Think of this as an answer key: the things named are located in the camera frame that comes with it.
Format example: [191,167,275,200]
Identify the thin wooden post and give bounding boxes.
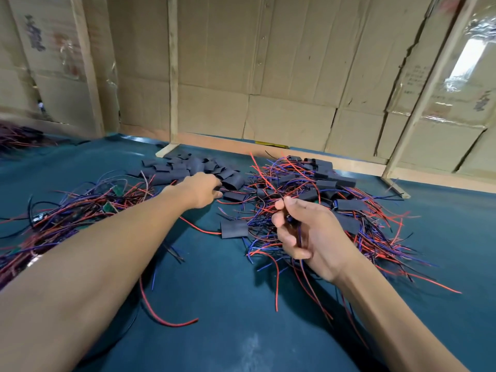
[155,0,181,158]

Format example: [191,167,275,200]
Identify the pile of sleeved wired boards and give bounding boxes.
[217,153,463,349]

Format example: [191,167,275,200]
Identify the wooden ledge board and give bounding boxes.
[118,123,496,194]

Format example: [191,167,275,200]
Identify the person's left forearm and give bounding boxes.
[0,188,181,372]

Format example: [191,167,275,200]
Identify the pile of black sleeve pieces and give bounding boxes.
[128,153,247,192]

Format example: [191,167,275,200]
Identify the person's right forearm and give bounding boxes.
[333,252,466,372]

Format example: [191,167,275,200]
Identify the clear plastic sheet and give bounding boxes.
[438,15,496,129]

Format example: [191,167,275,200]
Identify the person's left hand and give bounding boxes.
[163,172,224,211]

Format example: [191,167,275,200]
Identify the wire pile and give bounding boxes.
[0,121,51,156]

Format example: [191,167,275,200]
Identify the pile of unsleeved wired boards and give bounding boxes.
[0,176,201,329]

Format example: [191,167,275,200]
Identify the pale slanted wooden post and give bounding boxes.
[380,0,483,200]

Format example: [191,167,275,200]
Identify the person's right hand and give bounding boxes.
[271,196,364,285]

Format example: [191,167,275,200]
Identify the wide wooden post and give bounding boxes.
[70,0,107,138]

